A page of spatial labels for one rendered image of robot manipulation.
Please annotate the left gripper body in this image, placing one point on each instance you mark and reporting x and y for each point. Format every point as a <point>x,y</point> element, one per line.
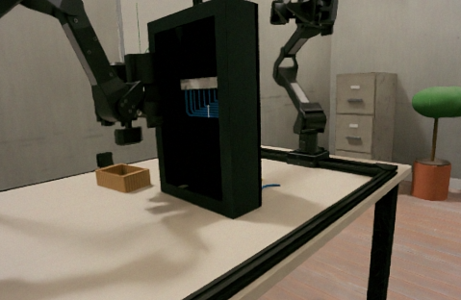
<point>327,12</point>

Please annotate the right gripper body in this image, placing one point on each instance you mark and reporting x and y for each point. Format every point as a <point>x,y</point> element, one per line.
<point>128,135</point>

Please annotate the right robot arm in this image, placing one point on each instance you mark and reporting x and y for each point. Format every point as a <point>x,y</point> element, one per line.
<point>114,100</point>

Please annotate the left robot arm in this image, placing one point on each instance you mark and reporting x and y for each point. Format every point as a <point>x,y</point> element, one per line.
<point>310,116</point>

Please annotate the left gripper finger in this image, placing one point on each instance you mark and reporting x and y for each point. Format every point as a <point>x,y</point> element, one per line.
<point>282,11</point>
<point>305,10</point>

